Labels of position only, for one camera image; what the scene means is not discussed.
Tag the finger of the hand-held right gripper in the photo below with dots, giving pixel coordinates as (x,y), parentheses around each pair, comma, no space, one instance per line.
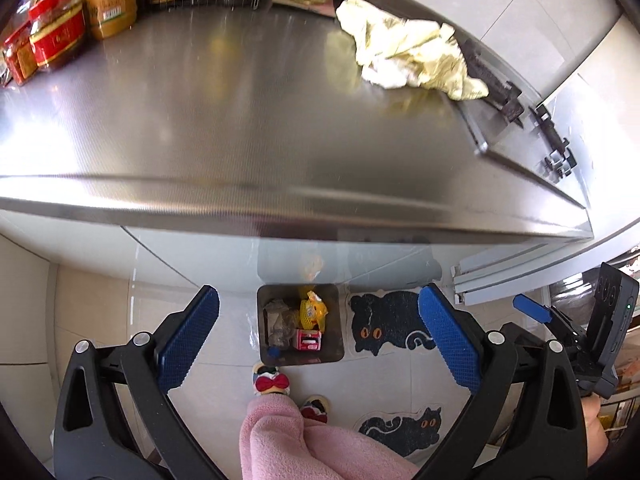
(532,307)

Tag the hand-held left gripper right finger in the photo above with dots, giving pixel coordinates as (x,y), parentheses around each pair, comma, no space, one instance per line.
(450,337)

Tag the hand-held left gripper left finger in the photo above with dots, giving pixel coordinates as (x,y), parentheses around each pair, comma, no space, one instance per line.
(190,335)

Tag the clear plastic bottle blue cap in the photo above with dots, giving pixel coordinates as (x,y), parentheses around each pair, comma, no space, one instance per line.
(280,325)

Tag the metal trash bin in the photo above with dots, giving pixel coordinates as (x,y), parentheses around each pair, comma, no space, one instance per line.
(335,345)

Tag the pink and white carton box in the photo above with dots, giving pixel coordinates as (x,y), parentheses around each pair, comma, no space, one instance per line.
(309,340)

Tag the yellow foam fruit net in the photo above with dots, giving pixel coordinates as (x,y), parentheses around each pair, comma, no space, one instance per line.
(312,317)

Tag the orange snack wrapper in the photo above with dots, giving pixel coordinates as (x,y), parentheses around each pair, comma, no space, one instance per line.
(314,296)

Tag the person's right hand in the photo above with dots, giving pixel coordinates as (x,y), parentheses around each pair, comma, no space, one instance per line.
(595,432)

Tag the large black cat floor mat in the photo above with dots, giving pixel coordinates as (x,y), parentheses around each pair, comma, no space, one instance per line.
(385,322)

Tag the red bow slipper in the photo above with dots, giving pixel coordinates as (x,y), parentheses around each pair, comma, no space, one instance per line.
(315,410)
(272,380)

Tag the small black cat floor mat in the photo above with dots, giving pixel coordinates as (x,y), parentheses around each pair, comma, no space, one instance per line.
(400,432)

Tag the pink fleece trousers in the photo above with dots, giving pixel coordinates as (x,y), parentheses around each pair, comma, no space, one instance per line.
(300,450)

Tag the small red lid sauce jar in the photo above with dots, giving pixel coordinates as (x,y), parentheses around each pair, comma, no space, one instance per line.
(20,57)

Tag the large red lid sauce jar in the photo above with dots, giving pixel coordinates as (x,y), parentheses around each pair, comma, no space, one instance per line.
(57,30)

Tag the yellow lid jar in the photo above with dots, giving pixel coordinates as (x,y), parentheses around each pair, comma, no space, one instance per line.
(112,7)

